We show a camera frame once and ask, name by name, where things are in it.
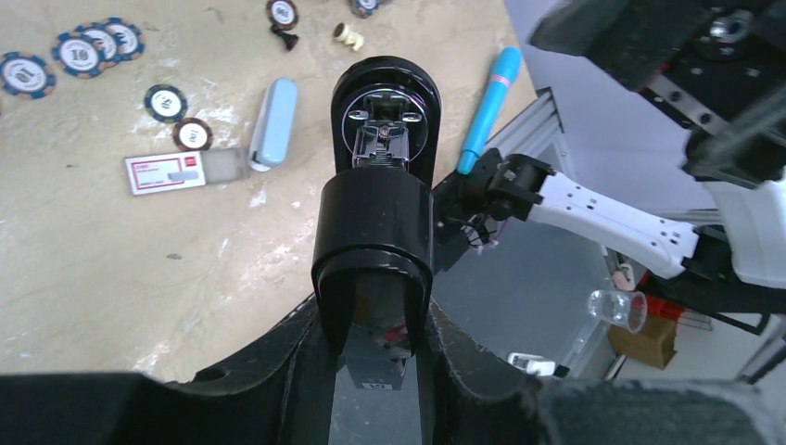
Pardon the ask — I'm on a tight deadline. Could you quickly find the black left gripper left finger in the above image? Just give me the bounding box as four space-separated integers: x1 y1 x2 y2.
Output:
1 298 336 444

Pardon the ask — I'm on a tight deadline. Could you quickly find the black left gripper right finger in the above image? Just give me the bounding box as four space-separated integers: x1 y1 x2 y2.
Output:
417 303 785 444

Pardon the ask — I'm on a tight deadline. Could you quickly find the black stapler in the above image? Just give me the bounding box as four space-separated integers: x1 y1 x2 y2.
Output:
311 56 441 391

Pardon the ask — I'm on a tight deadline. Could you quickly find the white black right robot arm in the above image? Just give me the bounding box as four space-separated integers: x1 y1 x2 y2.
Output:
436 1 785 322

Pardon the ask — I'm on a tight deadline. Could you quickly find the light blue stapler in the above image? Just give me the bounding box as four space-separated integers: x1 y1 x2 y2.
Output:
248 78 298 172

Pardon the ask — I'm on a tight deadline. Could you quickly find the clear plastic cup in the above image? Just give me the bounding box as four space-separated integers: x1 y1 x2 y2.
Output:
588 290 648 334

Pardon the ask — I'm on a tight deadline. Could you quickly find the poker chip near box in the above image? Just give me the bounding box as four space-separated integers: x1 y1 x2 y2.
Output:
172 118 213 151

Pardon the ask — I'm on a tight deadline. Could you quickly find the poker chip above box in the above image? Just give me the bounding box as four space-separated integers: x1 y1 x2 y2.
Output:
144 83 188 124

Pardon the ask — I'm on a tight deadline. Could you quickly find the blue pen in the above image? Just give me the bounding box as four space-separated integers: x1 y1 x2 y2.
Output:
456 46 523 175

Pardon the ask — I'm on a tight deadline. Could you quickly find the cream chess piece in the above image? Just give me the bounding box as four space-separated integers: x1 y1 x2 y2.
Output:
333 22 365 52

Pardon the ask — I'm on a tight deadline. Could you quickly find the poker chip row right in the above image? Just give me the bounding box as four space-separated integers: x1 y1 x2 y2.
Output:
1 17 146 100

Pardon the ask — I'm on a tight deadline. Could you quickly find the aluminium frame rail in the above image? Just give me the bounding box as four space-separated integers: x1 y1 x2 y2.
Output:
492 88 615 378

